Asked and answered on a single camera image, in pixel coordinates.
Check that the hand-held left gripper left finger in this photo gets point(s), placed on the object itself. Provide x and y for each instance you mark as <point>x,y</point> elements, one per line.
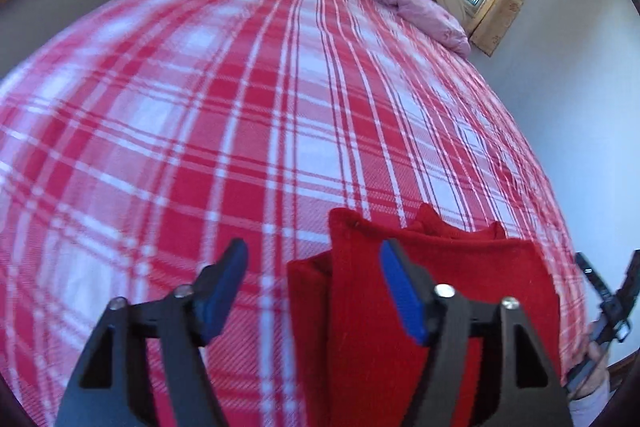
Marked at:
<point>222,292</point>

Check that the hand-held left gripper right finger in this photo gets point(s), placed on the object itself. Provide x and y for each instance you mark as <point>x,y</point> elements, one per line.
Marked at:
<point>402,292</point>

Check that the red knitted sweater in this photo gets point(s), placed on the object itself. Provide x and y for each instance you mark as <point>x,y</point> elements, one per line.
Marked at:
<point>480,287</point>

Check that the person's right forearm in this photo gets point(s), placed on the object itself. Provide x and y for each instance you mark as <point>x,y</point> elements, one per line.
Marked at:
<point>592,409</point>

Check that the person's right hand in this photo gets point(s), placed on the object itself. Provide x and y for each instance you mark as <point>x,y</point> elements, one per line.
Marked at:
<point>597,372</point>

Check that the red plaid blanket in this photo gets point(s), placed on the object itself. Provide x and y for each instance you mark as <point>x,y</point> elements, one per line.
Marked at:
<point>200,107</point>

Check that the pink pillow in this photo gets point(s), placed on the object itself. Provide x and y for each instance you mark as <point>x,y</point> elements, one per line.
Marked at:
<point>425,14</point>

